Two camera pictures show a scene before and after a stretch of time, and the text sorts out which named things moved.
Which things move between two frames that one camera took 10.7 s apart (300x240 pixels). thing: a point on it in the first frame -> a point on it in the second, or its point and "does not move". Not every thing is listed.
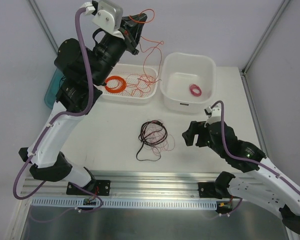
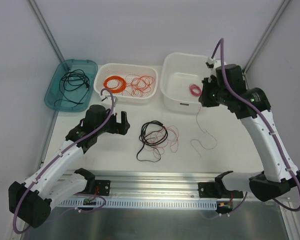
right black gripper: x=201 y=136 -> x=205 y=93
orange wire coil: x=115 y=91 does not move
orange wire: x=139 y=84 does not move
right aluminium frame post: x=273 y=21 does not move
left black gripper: x=129 y=36 -> x=117 y=125
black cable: x=152 y=133 does not move
